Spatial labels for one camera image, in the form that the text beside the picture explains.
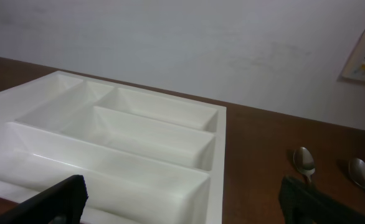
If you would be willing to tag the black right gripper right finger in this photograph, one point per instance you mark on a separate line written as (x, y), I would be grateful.
(303, 204)

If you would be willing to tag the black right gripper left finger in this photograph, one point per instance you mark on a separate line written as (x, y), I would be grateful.
(62, 203)

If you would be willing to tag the metal spoon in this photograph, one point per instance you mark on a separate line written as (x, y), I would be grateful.
(304, 163)
(356, 169)

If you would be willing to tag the white plastic cutlery tray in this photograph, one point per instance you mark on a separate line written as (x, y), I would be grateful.
(146, 157)

